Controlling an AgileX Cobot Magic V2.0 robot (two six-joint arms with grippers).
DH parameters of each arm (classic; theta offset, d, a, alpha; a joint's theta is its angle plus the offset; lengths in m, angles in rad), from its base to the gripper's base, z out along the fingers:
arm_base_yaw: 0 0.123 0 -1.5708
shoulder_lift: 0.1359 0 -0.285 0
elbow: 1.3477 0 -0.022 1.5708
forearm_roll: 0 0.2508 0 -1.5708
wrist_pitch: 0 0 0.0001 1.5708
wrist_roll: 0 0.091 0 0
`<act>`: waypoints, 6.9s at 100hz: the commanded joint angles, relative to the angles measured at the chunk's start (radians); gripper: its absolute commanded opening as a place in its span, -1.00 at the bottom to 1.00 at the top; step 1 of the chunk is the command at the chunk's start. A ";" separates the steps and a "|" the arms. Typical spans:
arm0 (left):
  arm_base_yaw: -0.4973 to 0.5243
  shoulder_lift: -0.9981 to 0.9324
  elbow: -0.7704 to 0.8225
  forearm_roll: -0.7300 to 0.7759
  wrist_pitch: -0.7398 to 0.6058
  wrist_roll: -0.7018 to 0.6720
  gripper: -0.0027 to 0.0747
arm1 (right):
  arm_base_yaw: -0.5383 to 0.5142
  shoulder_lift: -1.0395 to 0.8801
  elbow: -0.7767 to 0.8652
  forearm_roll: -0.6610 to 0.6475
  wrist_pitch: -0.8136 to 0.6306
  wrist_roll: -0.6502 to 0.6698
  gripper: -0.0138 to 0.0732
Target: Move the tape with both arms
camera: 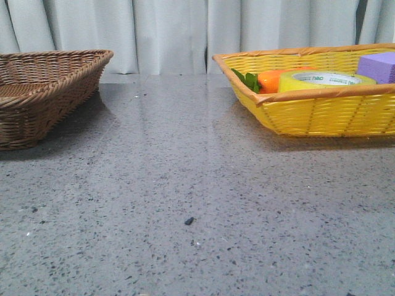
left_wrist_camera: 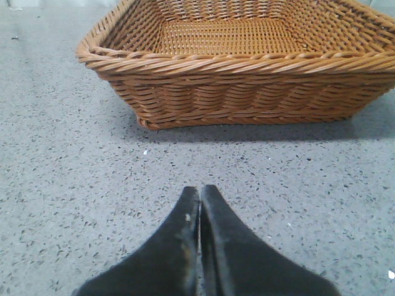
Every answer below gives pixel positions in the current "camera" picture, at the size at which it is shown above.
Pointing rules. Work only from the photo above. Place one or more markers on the yellow tape roll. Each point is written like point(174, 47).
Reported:
point(319, 79)

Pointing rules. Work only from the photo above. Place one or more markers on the small black debris piece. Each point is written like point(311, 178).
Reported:
point(189, 221)

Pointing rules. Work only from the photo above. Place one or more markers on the orange toy carrot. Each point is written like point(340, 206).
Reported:
point(265, 82)

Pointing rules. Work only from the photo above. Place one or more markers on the white curtain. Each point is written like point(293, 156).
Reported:
point(181, 37)

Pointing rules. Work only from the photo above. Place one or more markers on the brown wicker basket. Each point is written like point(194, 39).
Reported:
point(39, 89)

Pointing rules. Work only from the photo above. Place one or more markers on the yellow wicker basket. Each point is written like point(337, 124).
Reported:
point(333, 112)

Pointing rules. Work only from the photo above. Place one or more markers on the purple foam block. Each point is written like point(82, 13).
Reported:
point(379, 67)

